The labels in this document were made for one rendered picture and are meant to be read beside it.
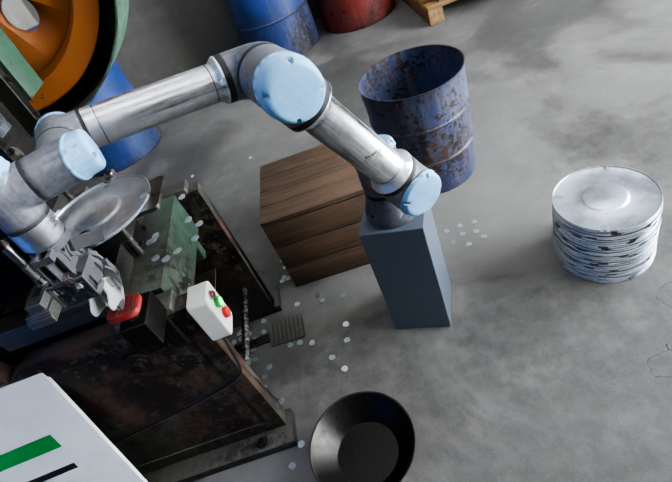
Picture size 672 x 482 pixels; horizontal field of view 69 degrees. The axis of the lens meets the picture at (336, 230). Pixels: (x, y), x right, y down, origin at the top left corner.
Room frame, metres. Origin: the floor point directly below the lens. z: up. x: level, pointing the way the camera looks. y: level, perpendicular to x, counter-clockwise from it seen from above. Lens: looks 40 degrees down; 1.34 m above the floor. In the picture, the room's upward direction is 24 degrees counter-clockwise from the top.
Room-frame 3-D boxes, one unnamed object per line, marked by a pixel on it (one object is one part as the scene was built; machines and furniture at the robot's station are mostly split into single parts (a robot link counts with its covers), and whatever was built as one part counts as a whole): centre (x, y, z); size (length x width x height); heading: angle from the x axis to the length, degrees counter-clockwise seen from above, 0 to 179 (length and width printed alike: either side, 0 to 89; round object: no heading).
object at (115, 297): (0.75, 0.44, 0.79); 0.06 x 0.03 x 0.09; 175
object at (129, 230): (1.11, 0.48, 0.72); 0.25 x 0.14 x 0.14; 85
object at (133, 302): (0.78, 0.45, 0.71); 0.07 x 0.06 x 0.08; 85
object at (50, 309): (0.96, 0.67, 0.76); 0.17 x 0.06 x 0.10; 175
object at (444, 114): (1.74, -0.51, 0.24); 0.42 x 0.42 x 0.48
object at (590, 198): (0.97, -0.77, 0.23); 0.29 x 0.29 x 0.01
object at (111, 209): (1.12, 0.53, 0.78); 0.29 x 0.29 x 0.01
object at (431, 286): (1.06, -0.17, 0.23); 0.18 x 0.18 x 0.45; 64
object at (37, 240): (0.76, 0.45, 0.98); 0.08 x 0.08 x 0.05
